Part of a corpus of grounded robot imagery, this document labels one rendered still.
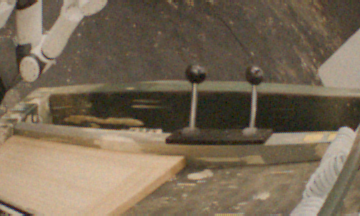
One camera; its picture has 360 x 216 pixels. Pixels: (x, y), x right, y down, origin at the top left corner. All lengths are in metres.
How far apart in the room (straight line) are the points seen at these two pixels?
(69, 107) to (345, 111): 0.80
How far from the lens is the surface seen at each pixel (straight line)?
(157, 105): 1.66
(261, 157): 1.30
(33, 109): 1.80
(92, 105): 1.76
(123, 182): 1.29
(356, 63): 5.05
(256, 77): 1.31
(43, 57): 1.54
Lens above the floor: 2.21
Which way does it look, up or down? 37 degrees down
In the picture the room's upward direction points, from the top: 51 degrees clockwise
